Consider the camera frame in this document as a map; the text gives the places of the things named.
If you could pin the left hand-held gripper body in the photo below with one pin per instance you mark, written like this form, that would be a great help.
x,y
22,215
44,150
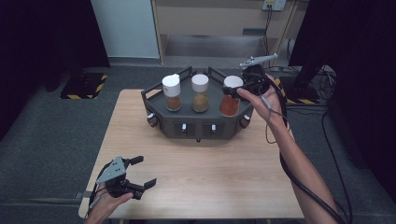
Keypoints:
x,y
111,171

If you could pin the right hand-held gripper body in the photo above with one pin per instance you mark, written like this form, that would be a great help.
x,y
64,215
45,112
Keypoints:
x,y
255,79

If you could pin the wide orange spice jar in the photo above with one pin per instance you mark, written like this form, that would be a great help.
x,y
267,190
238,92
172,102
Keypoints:
x,y
233,82

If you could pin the slim spice jar round lid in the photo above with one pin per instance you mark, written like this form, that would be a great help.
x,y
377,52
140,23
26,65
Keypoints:
x,y
200,84

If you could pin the dark grey corner rack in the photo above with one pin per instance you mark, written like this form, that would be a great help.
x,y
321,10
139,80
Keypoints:
x,y
186,124

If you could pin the spice jar with spouted lid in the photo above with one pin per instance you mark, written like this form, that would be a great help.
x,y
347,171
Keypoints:
x,y
171,85

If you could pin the person's right hand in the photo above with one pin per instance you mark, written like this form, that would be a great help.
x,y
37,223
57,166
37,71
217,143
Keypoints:
x,y
271,105

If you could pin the person's left hand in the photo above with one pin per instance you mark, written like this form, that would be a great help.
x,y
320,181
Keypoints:
x,y
106,207

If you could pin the grey shelf label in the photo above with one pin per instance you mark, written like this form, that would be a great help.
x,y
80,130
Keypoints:
x,y
253,31

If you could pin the black stand with striped base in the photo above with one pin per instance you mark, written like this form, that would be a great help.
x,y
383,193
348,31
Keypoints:
x,y
303,90
82,87

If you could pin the black curtain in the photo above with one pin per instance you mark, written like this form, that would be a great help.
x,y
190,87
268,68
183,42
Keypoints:
x,y
364,46
37,40

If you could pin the white panel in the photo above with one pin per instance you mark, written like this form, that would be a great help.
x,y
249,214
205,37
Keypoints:
x,y
127,28

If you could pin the grey metal table bracket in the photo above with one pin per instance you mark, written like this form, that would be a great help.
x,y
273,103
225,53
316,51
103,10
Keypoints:
x,y
82,195

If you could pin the white wall socket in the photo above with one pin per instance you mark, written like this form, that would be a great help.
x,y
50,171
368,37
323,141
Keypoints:
x,y
274,4

